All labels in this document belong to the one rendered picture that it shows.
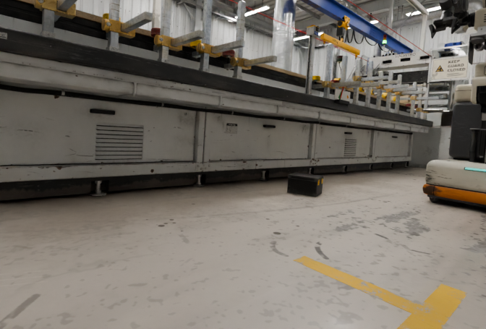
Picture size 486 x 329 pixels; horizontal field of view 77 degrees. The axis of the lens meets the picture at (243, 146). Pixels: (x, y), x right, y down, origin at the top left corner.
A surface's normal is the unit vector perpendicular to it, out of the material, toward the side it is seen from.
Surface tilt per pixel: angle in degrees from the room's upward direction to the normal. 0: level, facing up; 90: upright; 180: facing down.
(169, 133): 90
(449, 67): 90
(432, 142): 90
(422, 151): 90
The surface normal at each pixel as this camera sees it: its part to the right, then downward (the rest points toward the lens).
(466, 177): -0.74, -0.01
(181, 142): 0.68, 0.08
